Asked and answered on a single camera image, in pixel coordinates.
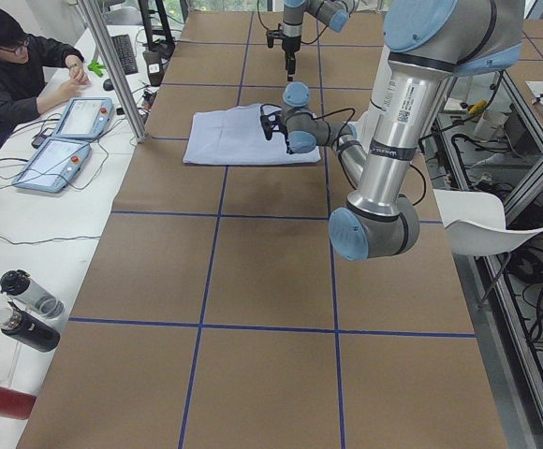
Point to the seated person in black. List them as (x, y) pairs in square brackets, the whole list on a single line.
[(37, 74)]

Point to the red water bottle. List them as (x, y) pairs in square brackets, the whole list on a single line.
[(15, 404)]

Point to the black computer mouse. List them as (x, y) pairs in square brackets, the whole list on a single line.
[(108, 85)]

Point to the clear black-capped water bottle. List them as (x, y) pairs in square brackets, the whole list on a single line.
[(18, 285)]

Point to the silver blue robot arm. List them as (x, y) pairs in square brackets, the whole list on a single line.
[(426, 43), (332, 14)]

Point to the lower teach pendant tablet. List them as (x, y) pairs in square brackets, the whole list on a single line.
[(54, 165)]

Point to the black computer keyboard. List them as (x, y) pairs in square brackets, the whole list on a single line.
[(123, 47)]

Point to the blue striped button shirt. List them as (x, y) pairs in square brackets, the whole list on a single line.
[(234, 137)]

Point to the black water bottle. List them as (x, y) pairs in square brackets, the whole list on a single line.
[(24, 328)]

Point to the upper teach pendant tablet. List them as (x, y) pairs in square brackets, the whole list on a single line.
[(84, 118)]

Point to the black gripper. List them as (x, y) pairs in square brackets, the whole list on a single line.
[(291, 45), (289, 149)]

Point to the white plastic chair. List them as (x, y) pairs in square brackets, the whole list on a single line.
[(476, 225)]

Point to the teach pendant tablet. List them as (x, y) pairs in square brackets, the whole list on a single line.
[(84, 118), (54, 165)]

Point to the aluminium frame post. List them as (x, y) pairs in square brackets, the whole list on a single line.
[(104, 44)]

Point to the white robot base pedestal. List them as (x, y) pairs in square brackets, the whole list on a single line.
[(367, 123)]

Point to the black camera tripod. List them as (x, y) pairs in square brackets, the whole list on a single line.
[(160, 44)]

